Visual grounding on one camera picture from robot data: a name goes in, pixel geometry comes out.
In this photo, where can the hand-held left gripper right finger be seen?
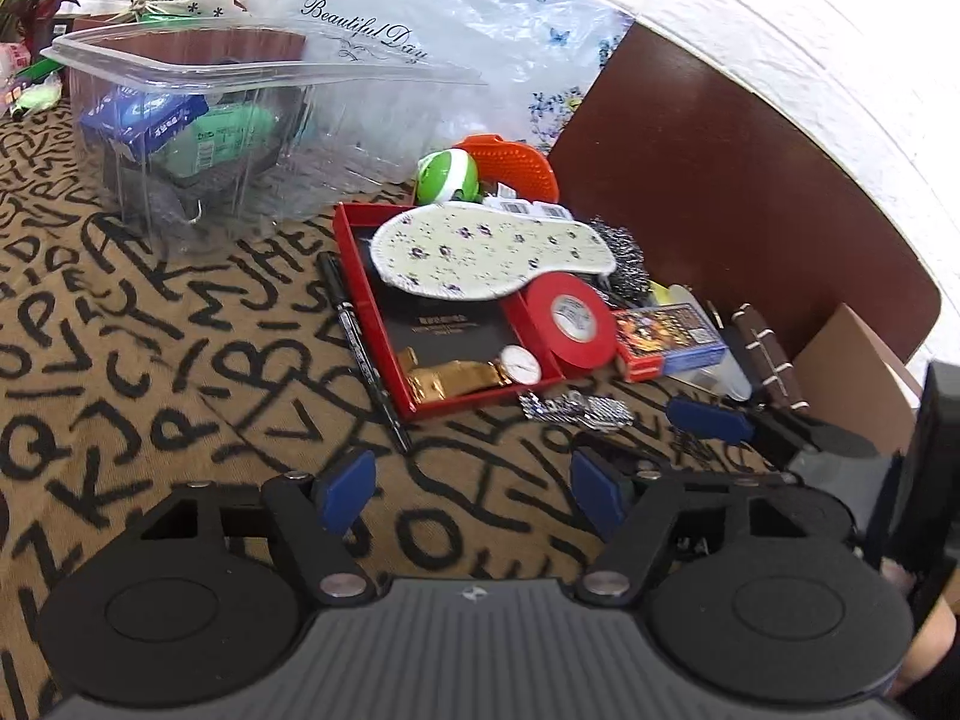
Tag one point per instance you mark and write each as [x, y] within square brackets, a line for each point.
[596, 487]

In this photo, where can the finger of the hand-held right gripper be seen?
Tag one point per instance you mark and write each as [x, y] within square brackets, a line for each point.
[709, 420]

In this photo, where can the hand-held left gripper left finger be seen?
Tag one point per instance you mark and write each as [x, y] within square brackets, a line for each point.
[345, 487]

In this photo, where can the silver foil blister pack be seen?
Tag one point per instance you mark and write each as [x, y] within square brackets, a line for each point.
[585, 411]

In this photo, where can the brown cardboard box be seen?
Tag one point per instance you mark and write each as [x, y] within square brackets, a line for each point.
[847, 360]

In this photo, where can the brown wooden desktop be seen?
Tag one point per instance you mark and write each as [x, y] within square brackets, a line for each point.
[712, 202]

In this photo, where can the person's right hand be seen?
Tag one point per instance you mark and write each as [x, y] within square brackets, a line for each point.
[937, 637]

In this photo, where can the translucent plastic case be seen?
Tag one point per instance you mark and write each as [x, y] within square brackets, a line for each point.
[731, 382]

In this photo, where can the brown leather notebook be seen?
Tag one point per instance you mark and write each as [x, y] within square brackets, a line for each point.
[765, 360]

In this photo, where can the colourful playing card box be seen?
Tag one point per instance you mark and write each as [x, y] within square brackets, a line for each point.
[664, 337]

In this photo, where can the yellow packet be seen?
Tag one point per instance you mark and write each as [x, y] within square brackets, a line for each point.
[658, 294]

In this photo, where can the red tape roll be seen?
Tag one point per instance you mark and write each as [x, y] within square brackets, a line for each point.
[592, 349]

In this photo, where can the gold wrist watch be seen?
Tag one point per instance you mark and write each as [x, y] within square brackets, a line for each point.
[521, 367]

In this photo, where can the black marker pen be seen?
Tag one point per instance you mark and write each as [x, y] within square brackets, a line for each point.
[352, 330]

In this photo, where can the steel wool scrubber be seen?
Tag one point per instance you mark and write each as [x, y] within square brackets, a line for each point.
[626, 255]

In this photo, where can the letter-printed tablecloth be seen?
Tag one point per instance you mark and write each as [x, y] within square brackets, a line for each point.
[187, 390]

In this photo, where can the black booklet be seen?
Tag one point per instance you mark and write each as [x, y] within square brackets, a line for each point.
[450, 330]

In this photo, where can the red tray box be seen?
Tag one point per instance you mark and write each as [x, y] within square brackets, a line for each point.
[358, 285]

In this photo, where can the white dotted shoe insole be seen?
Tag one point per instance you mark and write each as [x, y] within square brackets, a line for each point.
[465, 247]

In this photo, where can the white labelled box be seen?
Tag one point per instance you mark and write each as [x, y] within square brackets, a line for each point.
[514, 208]

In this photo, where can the orange silicone brush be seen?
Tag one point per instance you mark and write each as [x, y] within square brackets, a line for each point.
[517, 165]

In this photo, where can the green and white ball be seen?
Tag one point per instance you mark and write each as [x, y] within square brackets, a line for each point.
[442, 176]

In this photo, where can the clear plastic container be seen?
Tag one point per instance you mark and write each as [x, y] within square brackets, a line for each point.
[337, 127]

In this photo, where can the green packet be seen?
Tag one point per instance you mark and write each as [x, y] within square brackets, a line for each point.
[229, 139]

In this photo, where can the blue packet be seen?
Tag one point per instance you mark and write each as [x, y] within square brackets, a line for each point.
[139, 116]

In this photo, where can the reddish brown box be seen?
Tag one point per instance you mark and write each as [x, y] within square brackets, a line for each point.
[225, 49]

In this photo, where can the floral plastic bag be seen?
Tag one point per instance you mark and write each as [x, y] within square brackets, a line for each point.
[450, 15]

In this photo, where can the red-green leafy plant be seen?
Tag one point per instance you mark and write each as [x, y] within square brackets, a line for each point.
[45, 4]

